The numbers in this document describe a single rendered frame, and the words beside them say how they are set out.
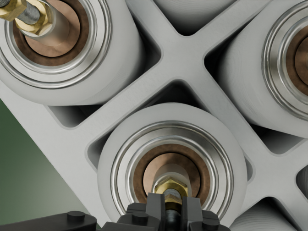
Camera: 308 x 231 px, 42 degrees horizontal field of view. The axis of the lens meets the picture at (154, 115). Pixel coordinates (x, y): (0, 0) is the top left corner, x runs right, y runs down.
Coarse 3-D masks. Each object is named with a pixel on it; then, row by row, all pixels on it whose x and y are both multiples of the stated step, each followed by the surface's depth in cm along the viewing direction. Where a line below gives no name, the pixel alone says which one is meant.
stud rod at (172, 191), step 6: (168, 192) 20; (174, 192) 20; (180, 198) 20; (168, 210) 17; (174, 210) 17; (168, 216) 16; (174, 216) 16; (180, 216) 17; (168, 222) 16; (174, 222) 15; (168, 228) 16; (174, 228) 16
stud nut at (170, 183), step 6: (168, 180) 21; (174, 180) 21; (156, 186) 21; (162, 186) 21; (168, 186) 21; (174, 186) 21; (180, 186) 21; (186, 186) 21; (156, 192) 21; (162, 192) 21; (180, 192) 21; (186, 192) 21
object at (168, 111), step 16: (144, 112) 25; (160, 112) 25; (176, 112) 25; (192, 112) 25; (128, 128) 25; (208, 128) 25; (224, 128) 25; (112, 144) 25; (224, 144) 25; (112, 160) 25; (240, 160) 25; (240, 176) 25; (240, 192) 25; (112, 208) 25; (240, 208) 25; (224, 224) 25
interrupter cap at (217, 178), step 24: (168, 120) 25; (144, 144) 25; (168, 144) 25; (192, 144) 24; (216, 144) 24; (120, 168) 25; (144, 168) 25; (192, 168) 25; (216, 168) 24; (120, 192) 25; (144, 192) 25; (192, 192) 25; (216, 192) 24
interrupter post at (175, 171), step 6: (162, 168) 24; (168, 168) 23; (174, 168) 23; (180, 168) 24; (156, 174) 24; (162, 174) 22; (168, 174) 22; (174, 174) 22; (180, 174) 22; (186, 174) 23; (156, 180) 22; (162, 180) 22; (180, 180) 22; (186, 180) 22
